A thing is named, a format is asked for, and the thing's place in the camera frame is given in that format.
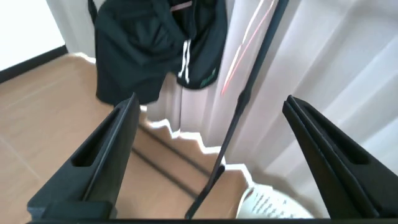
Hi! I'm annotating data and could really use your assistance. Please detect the black clothes rack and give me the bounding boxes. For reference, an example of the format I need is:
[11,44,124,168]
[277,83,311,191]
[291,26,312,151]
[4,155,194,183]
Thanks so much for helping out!
[132,0,290,220]

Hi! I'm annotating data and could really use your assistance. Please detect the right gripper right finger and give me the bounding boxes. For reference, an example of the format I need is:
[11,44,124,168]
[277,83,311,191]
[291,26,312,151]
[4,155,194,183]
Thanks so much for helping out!
[282,95,398,218]

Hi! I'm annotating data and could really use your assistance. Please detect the white laundry basket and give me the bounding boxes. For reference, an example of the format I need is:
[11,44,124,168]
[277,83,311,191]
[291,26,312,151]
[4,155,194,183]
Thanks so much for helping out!
[235,182,315,220]

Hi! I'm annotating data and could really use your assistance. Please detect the black shorts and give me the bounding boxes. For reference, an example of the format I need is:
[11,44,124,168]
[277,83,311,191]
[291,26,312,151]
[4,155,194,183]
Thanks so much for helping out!
[87,0,229,107]

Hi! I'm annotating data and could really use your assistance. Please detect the pink clothes hanger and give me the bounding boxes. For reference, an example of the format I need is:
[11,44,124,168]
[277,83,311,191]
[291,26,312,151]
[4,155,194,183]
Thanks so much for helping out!
[169,0,194,13]
[220,0,278,96]

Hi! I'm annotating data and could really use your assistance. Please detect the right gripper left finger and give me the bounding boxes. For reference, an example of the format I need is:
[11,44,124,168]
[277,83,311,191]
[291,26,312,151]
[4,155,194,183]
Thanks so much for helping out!
[27,92,141,220]

